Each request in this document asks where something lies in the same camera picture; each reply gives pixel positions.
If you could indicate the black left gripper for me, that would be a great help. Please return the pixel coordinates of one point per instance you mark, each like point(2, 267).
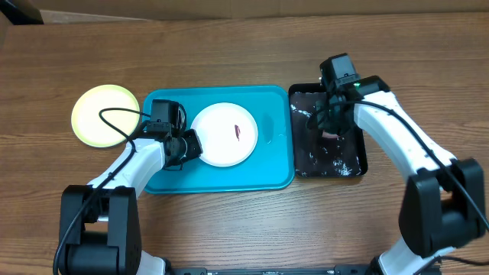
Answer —
point(194, 150)

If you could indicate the dark object top left corner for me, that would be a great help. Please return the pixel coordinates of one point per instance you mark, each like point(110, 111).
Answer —
point(21, 12)

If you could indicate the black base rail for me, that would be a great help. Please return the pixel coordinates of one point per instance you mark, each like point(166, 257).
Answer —
point(347, 269)

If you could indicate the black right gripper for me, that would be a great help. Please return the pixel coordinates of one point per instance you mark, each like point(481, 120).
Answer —
point(331, 124)

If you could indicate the green scrub sponge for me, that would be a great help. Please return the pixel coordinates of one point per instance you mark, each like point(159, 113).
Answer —
point(329, 135)

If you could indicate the teal plastic tray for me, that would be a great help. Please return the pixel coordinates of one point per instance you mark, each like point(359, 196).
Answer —
point(270, 165)

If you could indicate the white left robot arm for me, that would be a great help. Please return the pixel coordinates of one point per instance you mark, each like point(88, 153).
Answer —
point(99, 222)

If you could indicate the yellow plate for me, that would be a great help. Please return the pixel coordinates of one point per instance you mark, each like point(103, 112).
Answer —
point(91, 129)

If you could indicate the black water tray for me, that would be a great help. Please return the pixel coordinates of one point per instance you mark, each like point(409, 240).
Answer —
point(314, 154)

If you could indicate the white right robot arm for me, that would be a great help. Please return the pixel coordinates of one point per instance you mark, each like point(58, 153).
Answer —
point(443, 206)

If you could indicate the pink white plate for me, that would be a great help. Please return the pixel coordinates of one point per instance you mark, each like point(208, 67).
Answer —
point(227, 133)

